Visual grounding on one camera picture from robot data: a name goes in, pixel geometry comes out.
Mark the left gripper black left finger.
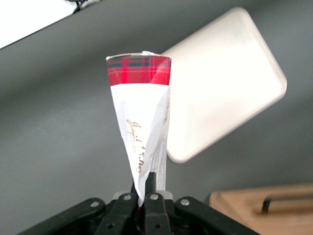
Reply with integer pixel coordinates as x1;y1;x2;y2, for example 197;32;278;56
95;182;138;235

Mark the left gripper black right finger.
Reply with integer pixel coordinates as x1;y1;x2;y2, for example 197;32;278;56
143;172;172;235

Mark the wooden board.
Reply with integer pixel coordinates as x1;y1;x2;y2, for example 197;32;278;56
209;183;313;235

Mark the white rectangular tray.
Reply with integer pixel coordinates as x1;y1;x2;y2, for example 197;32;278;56
160;6;288;165

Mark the red tartan cookie box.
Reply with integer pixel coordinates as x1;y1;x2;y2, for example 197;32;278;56
106;50;172;209

